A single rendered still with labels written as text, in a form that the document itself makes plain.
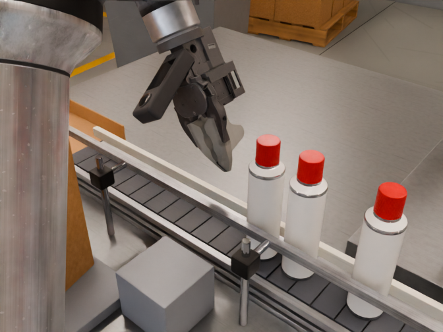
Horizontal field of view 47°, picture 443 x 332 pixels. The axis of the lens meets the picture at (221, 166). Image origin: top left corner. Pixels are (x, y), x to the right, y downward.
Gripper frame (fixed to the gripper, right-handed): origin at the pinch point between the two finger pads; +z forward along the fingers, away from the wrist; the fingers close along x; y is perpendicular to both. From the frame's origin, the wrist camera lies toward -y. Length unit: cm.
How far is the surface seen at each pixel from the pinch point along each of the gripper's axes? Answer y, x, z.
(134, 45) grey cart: 117, 166, -31
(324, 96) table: 62, 23, 7
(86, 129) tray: 10, 52, -10
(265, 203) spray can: -1.8, -7.7, 5.9
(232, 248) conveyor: -2.3, 2.7, 13.1
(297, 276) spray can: -1.5, -7.8, 18.2
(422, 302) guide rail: 3.5, -23.1, 24.2
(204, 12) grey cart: 132, 124, -31
